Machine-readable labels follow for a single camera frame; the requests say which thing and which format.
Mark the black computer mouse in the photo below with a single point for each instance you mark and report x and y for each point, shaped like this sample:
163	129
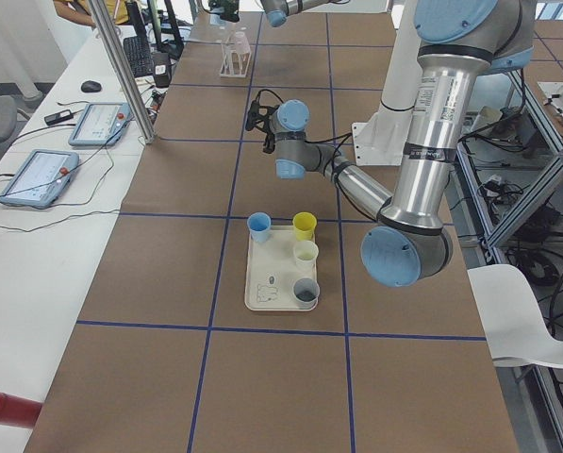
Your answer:
90	86

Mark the pink plastic cup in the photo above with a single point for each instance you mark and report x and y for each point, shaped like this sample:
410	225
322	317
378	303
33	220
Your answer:
241	44

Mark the yellow plastic cup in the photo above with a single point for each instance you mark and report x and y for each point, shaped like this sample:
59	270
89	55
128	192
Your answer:
304	224

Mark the red cylinder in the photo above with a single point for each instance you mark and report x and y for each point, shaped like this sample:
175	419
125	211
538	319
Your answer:
18	412

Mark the black keyboard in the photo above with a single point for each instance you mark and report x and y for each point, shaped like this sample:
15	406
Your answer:
138	53

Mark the small black device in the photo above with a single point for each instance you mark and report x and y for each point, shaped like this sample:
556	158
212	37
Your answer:
58	117

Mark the grey plastic cup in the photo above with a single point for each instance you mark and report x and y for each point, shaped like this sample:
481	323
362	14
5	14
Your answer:
306	292

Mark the person in yellow shirt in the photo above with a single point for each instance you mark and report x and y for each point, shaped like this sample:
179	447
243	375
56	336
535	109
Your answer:
79	12

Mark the near blue teach pendant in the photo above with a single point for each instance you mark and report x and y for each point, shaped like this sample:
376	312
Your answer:
41	179

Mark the brown paper table cover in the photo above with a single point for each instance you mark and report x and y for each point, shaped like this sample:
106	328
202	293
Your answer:
165	357

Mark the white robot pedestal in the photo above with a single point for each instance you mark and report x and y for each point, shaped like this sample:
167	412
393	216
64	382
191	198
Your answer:
381	140

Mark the white wire cup rack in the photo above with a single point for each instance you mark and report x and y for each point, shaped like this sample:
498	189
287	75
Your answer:
233	66

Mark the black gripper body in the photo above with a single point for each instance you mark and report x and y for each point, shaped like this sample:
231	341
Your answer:
227	9
271	138

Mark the grey aluminium frame post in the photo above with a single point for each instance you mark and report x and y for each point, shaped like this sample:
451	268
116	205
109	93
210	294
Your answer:
121	67

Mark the cream plastic tray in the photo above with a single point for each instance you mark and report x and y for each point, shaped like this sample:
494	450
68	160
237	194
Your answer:
271	273

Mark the pale cream plastic cup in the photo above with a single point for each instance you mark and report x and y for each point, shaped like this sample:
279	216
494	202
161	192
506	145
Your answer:
305	254

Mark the white plastic chair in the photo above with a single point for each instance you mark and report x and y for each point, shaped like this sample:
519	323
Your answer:
514	327

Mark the blue teach pendant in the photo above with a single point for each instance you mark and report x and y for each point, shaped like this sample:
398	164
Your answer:
41	179
100	124

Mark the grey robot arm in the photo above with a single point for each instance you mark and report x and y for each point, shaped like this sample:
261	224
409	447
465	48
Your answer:
276	11
447	46

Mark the far blue teach pendant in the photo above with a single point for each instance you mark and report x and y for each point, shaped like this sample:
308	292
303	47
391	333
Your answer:
100	124

